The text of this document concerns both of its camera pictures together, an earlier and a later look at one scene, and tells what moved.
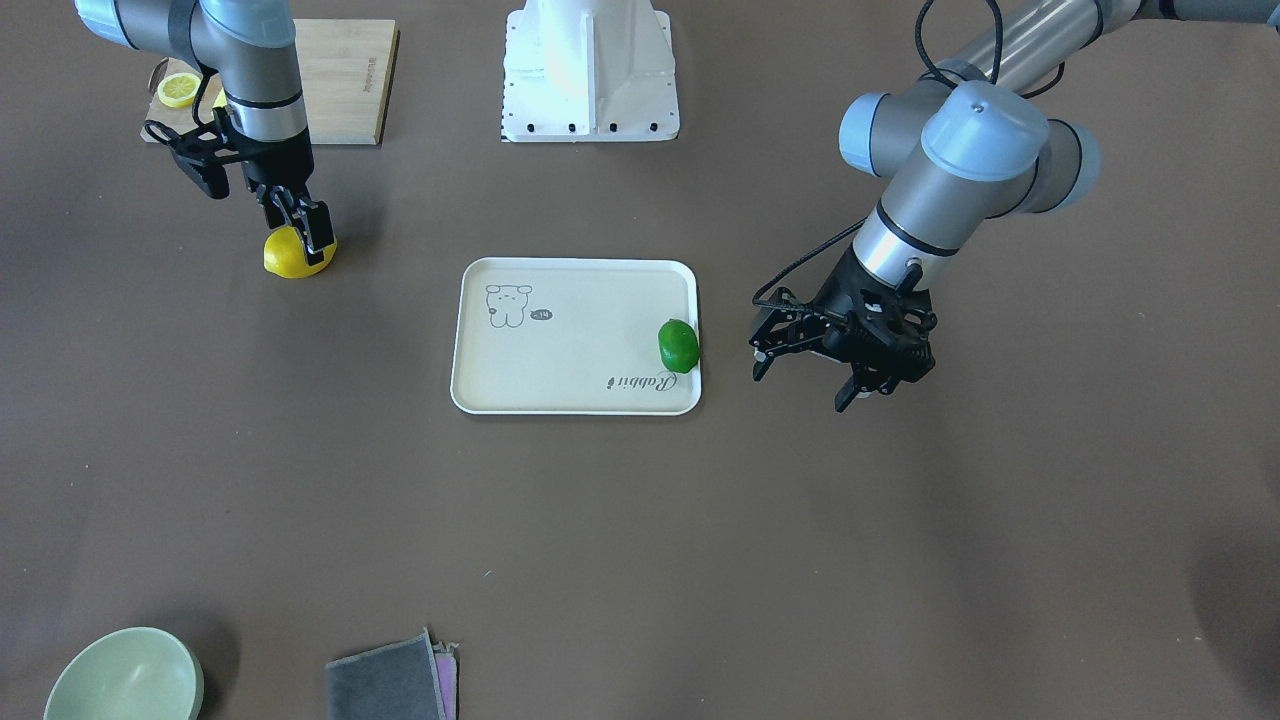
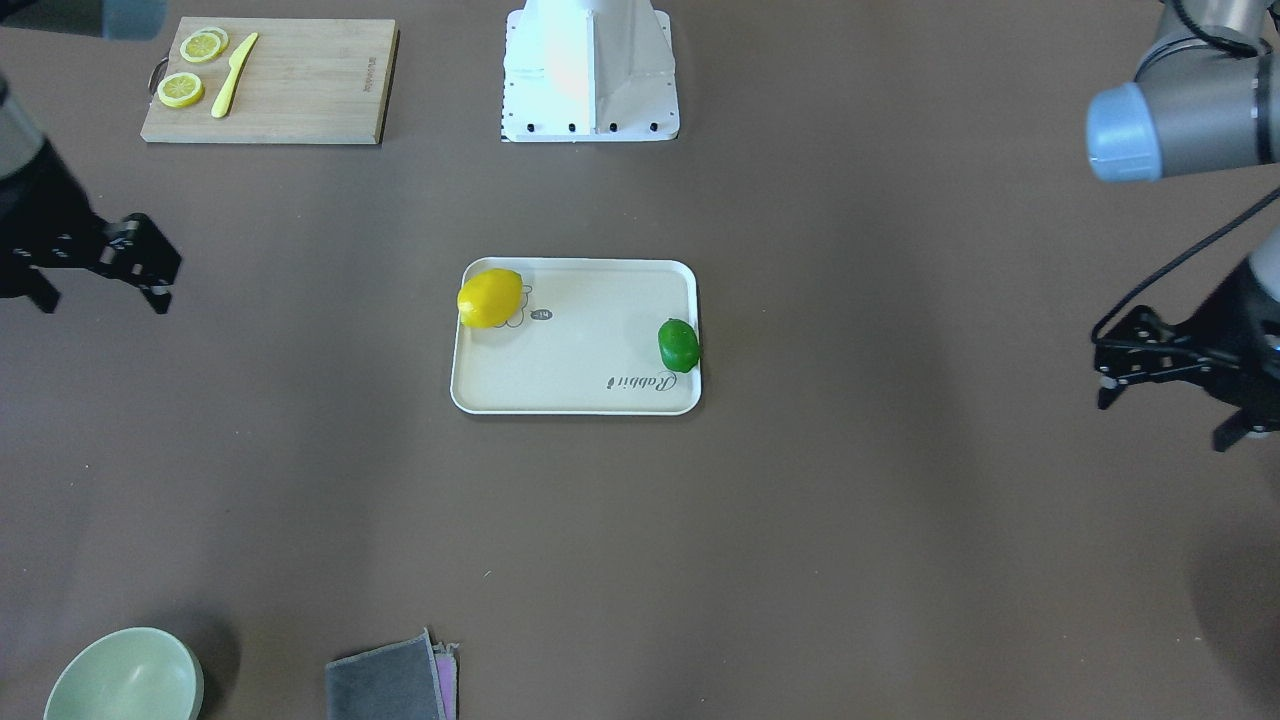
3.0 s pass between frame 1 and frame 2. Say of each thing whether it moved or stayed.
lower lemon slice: stayed
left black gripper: moved
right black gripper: moved
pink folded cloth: stayed
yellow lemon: moved
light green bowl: stayed
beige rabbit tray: stayed
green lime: stayed
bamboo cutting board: stayed
